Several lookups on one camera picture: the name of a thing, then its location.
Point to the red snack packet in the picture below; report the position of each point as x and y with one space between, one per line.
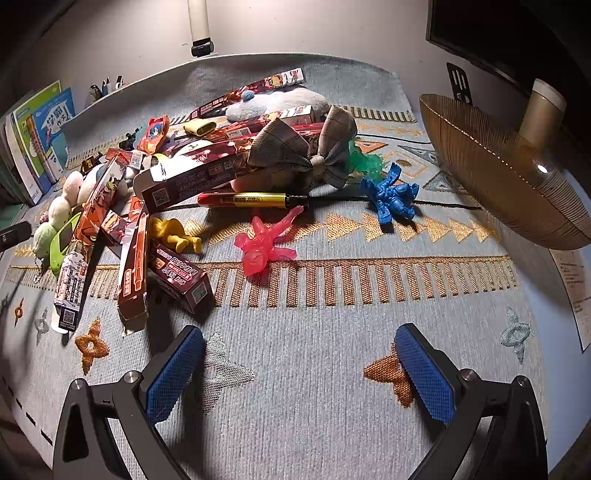
153 134

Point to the green translucent toy figure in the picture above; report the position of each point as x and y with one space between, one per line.
367 161

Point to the pink translucent toy figure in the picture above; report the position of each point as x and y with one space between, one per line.
258 244

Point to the white cover book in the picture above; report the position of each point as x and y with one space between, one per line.
23 170

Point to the gold thermos bottle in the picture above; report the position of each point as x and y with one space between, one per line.
542 110

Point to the white desk lamp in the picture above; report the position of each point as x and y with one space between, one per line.
199 23

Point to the printed paper sheet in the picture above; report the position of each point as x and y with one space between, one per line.
572 286

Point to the blue toy figure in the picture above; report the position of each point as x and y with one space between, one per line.
390 198

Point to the pale yellow case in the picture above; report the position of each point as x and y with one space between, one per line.
199 128

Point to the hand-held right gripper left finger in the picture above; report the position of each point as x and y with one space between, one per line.
173 374

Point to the black phone stand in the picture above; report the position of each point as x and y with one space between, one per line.
459 83

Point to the lime green toy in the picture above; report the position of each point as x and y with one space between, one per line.
57 254

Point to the three colour dango plush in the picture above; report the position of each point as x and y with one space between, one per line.
57 210

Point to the pile of red card boxes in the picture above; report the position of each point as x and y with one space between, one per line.
194 180

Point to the patterned grey woven mat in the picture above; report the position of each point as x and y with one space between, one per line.
323 369

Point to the light blue plush toy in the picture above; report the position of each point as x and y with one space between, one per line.
286 101

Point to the plaid fabric bow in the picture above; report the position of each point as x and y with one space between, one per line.
295 147

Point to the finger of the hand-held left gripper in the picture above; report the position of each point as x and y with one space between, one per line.
16 235

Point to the blue cover workbook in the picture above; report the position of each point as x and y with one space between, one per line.
55 134

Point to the stack of books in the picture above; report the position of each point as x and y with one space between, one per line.
25 115

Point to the black toy figure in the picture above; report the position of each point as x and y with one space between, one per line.
128 141
91 164

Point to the yellow marker pen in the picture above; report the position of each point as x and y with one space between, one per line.
249 200

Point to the orange-red long pen box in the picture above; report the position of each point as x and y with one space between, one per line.
134 272

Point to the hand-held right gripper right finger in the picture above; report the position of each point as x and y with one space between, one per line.
425 374

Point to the black monitor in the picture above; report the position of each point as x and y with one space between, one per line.
498 32

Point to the yellow toy figure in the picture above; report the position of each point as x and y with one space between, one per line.
171 233

